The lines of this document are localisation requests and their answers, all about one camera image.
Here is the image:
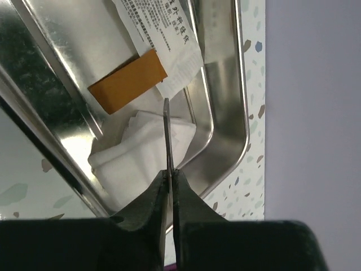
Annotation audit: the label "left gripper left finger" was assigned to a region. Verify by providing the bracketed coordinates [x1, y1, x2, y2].
[1, 171, 169, 270]

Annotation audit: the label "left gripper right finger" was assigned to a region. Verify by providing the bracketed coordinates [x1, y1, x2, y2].
[172, 169, 328, 270]

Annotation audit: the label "thin metal forceps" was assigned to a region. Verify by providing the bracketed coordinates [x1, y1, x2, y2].
[162, 97, 175, 195]

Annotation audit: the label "orange bandage strip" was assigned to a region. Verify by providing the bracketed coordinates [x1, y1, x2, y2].
[88, 49, 168, 115]

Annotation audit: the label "white suture packet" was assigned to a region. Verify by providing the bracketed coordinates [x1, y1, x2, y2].
[113, 0, 203, 99]

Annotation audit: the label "stainless steel tray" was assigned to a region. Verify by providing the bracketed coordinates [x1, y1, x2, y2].
[0, 0, 251, 226]

